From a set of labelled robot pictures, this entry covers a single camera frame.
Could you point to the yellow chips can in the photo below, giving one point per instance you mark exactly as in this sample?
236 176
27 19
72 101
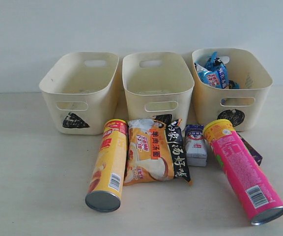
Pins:
105 188

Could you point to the blue white milk carton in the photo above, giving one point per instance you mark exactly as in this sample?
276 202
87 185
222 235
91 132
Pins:
195 146

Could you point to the pink chips can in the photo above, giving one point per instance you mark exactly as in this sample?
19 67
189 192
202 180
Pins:
257 196

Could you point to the cream bin with triangle mark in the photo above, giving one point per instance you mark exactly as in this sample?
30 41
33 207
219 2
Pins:
81 92

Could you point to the orange instant noodle bag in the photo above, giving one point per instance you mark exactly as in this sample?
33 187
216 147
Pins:
156 152

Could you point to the dark purple box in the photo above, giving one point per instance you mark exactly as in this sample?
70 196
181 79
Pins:
254 153

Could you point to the blue instant noodle bag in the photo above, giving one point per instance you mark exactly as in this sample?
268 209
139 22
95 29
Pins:
214 74

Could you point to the cream bin with circle mark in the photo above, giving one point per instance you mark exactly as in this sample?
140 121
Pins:
241 106

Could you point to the cream bin with square mark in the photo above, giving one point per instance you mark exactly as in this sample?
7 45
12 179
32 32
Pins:
157 83

